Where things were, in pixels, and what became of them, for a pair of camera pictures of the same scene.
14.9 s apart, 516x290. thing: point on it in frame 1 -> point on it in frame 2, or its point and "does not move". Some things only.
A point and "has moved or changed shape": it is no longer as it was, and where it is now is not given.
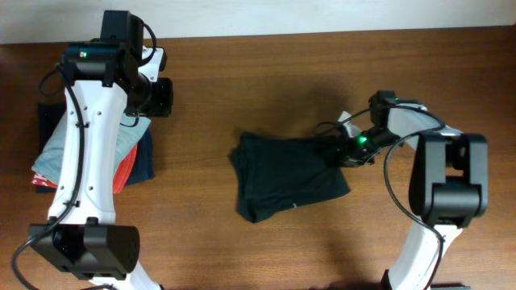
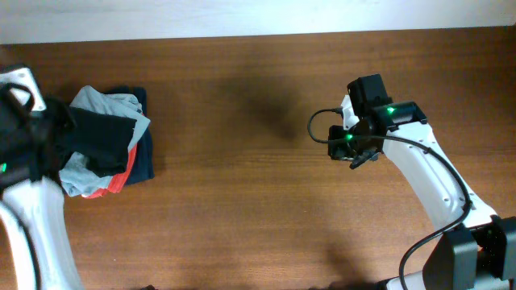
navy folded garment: x=143 y=167 does not move
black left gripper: x=164 y=106 -> x=57 y=109
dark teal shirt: x=275 y=172 has moved or changed shape
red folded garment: x=118 y=182 does not move
